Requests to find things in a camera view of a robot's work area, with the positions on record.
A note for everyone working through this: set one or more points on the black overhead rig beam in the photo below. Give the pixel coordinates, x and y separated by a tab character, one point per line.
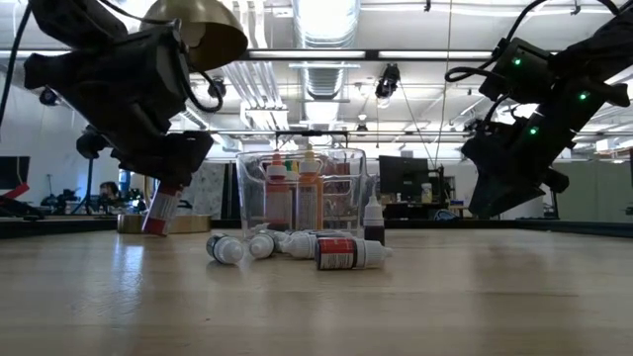
372	54

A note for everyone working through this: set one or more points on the brass dome table lamp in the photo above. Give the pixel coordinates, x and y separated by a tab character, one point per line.
212	34

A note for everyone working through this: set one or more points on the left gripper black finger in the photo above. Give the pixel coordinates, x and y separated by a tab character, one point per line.
148	160
193	153

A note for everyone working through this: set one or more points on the clear plastic bin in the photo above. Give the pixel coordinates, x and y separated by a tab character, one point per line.
247	198

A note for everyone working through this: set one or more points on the red bar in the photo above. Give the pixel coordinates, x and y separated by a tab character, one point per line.
17	190

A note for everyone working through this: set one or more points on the white LED light bar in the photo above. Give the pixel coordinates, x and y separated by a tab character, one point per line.
435	54
306	54

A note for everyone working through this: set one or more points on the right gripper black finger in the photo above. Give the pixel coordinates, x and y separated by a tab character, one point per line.
524	188
484	198

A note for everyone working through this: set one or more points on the black ceiling spotlight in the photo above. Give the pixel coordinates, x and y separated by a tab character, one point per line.
49	98
215	88

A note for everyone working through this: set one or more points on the black aluminium table frame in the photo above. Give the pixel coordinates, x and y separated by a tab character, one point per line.
494	226

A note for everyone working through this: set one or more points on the person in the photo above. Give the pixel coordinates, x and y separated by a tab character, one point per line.
109	189

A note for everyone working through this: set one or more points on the small black food coloring bottle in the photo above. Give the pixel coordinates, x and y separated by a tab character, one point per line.
226	248

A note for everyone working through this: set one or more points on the small dark food coloring bottle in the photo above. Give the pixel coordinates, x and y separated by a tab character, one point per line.
299	245
267	230
262	245

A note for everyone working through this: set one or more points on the patterned white board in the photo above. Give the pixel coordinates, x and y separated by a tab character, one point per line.
207	193

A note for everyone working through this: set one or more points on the small red food coloring bottle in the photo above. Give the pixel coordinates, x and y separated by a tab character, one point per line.
346	253

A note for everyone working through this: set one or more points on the grey horizontal pipe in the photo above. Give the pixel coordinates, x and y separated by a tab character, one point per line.
395	133

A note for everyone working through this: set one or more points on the silver ventilation duct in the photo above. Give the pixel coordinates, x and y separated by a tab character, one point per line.
324	20

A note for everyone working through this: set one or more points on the grey-green partition panel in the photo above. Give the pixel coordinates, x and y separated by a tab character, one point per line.
598	193

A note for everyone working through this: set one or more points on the black overhead camera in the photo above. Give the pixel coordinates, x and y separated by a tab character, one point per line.
388	81

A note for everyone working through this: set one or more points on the black computer monitor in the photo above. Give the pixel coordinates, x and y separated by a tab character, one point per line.
403	173
14	172

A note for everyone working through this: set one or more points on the small brown food coloring bottle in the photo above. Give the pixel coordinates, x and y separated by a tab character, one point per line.
374	222

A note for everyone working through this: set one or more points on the dark office desk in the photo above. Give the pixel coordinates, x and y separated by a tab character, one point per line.
410	210

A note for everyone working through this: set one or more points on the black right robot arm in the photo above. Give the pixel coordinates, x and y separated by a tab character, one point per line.
593	44

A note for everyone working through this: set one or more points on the blue and white round object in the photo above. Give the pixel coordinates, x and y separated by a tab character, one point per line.
445	215

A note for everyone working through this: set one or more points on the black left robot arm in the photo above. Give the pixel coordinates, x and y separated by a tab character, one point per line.
74	20

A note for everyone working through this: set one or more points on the large red-orange food coloring bottle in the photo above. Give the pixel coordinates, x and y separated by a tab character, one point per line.
278	198

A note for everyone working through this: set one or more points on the black panel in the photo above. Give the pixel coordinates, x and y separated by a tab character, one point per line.
231	193

